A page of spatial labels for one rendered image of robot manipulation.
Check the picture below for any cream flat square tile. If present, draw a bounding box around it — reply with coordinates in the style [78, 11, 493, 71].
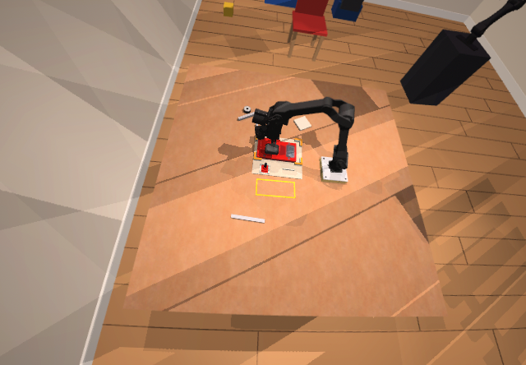
[294, 116, 311, 131]

